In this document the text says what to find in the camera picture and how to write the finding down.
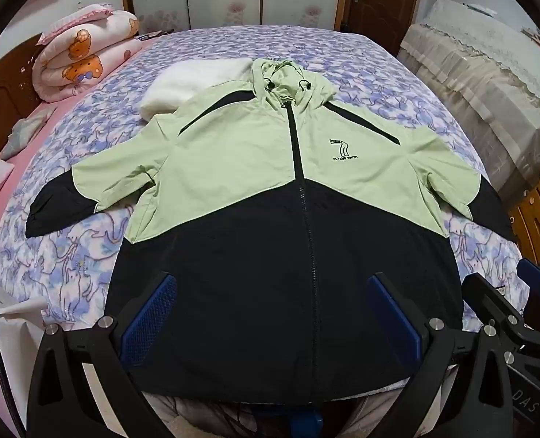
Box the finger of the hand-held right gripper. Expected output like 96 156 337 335
517 259 540 302
462 276 526 335

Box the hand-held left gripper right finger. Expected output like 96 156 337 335
366 272 512 438

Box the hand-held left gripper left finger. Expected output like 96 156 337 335
26 273 180 438

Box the green and black hooded jacket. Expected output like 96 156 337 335
26 57 517 395

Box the yellow wooden drawer cabinet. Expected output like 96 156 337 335
507 160 540 265

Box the purple floral cat print blanket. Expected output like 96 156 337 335
0 25 533 343

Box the pink bed sheet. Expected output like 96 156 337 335
0 39 157 293

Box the grey crumpled cloth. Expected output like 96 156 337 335
0 112 54 160

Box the white folded towel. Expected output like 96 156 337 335
140 57 257 122

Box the brown wooden headboard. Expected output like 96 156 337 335
0 32 47 156

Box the pink bear print quilt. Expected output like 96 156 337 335
32 4 143 103

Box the brown wooden door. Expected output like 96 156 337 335
340 0 423 58

